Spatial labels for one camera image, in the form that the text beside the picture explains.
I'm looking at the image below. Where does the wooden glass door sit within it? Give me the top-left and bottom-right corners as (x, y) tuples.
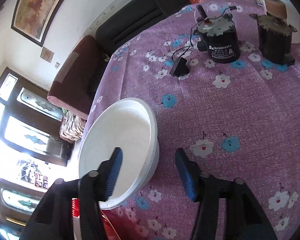
(0, 68), (73, 238)

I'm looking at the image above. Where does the black cylindrical motor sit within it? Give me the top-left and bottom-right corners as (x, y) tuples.
(193, 4), (240, 64)

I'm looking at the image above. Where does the framed horse painting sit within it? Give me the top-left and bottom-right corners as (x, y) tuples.
(11, 0), (64, 47)

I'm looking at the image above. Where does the brown thread spool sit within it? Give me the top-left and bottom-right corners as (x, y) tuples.
(264, 0), (287, 20)

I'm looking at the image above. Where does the patterned cushion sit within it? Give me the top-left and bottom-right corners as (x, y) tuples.
(59, 111), (87, 144)

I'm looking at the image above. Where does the purple floral tablecloth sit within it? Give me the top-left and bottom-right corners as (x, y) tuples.
(87, 0), (300, 239)

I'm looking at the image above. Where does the white bowl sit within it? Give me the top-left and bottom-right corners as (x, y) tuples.
(78, 98), (159, 210)

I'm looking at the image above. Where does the maroon armchair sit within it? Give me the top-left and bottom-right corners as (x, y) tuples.
(47, 36), (107, 120)

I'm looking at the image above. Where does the small wall plaque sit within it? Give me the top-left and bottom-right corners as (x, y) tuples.
(40, 47), (54, 63)

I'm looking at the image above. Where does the black power plug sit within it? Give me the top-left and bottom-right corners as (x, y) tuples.
(170, 57), (190, 77)

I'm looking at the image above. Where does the black sofa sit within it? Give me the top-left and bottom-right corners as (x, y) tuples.
(95, 0), (190, 56)

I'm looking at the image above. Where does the red wedding plate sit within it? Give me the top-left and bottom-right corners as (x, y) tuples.
(72, 198), (129, 240)

